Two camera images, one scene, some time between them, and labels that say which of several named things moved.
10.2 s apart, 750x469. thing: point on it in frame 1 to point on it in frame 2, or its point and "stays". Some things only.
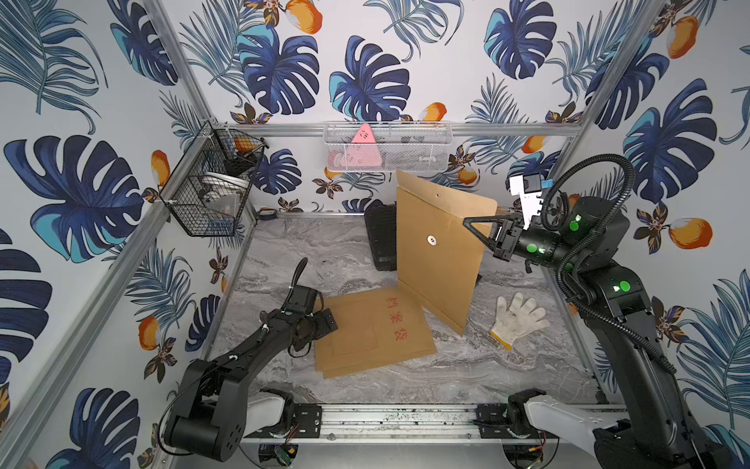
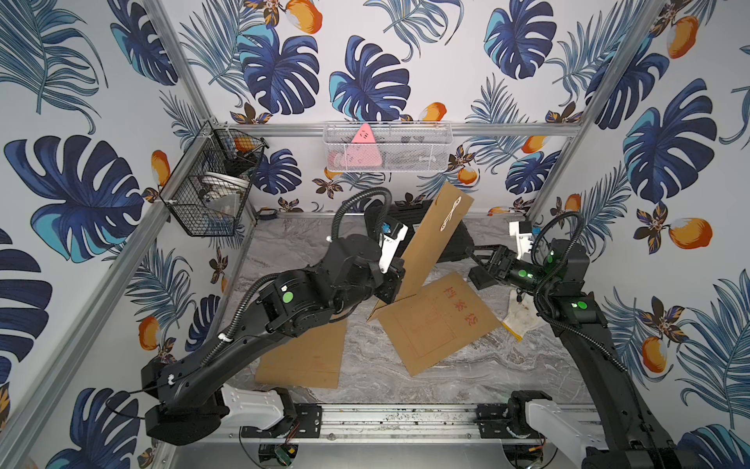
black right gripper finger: x=495 y=233 to x=496 y=249
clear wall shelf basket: x=388 y=146 stays
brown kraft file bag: x=438 y=258 to x=312 y=361
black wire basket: x=208 y=191 stays
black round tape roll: x=268 y=213 stays
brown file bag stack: x=374 y=328 to x=439 y=319
